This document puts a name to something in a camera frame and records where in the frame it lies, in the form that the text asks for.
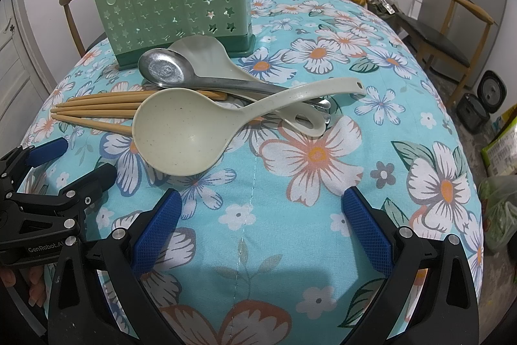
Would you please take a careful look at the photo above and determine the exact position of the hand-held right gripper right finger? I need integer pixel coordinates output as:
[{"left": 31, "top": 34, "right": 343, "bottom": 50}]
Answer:
[{"left": 341, "top": 187, "right": 479, "bottom": 345}]

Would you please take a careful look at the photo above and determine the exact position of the cream plastic ladle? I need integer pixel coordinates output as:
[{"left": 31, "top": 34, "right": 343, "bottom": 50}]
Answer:
[{"left": 132, "top": 77, "right": 367, "bottom": 177}]

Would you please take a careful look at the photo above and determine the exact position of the pile of floor clutter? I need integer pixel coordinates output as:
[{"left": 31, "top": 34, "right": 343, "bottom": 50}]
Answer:
[{"left": 367, "top": 0, "right": 401, "bottom": 17}]

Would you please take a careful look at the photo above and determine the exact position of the black rice cooker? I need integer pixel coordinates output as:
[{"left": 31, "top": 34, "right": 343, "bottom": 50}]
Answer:
[{"left": 456, "top": 70, "right": 504, "bottom": 134}]

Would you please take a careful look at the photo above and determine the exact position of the cream plastic rice paddle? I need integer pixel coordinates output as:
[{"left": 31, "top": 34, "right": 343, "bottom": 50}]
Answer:
[{"left": 167, "top": 36, "right": 326, "bottom": 136}]

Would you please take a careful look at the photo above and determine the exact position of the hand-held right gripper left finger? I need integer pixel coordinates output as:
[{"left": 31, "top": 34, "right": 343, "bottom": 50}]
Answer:
[{"left": 48, "top": 189, "right": 182, "bottom": 345}]

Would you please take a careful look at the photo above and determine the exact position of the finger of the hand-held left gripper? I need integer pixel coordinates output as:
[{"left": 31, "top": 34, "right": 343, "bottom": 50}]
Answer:
[
  {"left": 8, "top": 163, "right": 118, "bottom": 222},
  {"left": 0, "top": 138, "right": 69, "bottom": 192}
]

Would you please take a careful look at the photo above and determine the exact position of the metal spoon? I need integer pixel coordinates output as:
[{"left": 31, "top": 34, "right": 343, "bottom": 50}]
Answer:
[{"left": 138, "top": 49, "right": 332, "bottom": 124}]

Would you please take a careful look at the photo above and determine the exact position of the person's left hand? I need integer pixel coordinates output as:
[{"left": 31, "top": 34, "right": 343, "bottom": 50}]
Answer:
[{"left": 0, "top": 266, "right": 47, "bottom": 307}]

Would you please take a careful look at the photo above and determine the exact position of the wooden chopstick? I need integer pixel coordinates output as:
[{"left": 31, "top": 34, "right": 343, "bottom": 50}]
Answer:
[
  {"left": 54, "top": 92, "right": 229, "bottom": 118},
  {"left": 54, "top": 98, "right": 146, "bottom": 123},
  {"left": 54, "top": 104, "right": 263, "bottom": 125},
  {"left": 50, "top": 90, "right": 229, "bottom": 113},
  {"left": 85, "top": 120, "right": 135, "bottom": 136}
]

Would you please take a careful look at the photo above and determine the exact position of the floral blue tablecloth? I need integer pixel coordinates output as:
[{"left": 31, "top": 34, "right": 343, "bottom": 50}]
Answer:
[{"left": 18, "top": 0, "right": 485, "bottom": 345}]

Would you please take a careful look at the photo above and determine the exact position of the green yellow rice bag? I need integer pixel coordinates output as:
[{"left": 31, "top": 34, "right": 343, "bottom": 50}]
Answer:
[{"left": 480, "top": 114, "right": 517, "bottom": 184}]

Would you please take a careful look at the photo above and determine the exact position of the white panel door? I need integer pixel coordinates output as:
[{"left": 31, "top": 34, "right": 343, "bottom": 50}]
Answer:
[{"left": 0, "top": 0, "right": 52, "bottom": 121}]

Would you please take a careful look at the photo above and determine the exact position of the clear bag of greens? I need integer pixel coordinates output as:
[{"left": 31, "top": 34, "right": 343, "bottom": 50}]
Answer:
[{"left": 477, "top": 175, "right": 517, "bottom": 253}]

